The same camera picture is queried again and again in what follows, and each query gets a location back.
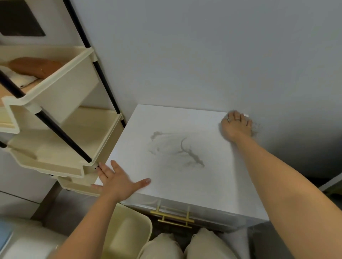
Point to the person's left hand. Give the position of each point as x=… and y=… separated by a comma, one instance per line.
x=117, y=184

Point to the person's right hand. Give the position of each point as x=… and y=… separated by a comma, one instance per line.
x=236, y=129

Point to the grey cloth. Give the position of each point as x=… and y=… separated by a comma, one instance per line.
x=255, y=129

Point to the cream plastic waste bin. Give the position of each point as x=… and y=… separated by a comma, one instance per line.
x=128, y=232

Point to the person's left forearm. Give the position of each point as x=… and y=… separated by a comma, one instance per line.
x=85, y=234

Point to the person's right forearm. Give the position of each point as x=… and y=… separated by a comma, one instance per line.
x=288, y=200

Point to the white bedside table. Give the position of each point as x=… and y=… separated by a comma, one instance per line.
x=200, y=128

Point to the white storage box blue lid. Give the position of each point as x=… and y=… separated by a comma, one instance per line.
x=32, y=245

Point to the cream tiered storage rack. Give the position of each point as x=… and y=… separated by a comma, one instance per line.
x=66, y=80

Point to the brown cylindrical pouch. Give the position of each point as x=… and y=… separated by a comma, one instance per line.
x=34, y=66

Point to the crumpled white wrapper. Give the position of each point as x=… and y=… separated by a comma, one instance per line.
x=18, y=78

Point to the black wall panel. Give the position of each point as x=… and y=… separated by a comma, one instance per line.
x=18, y=18

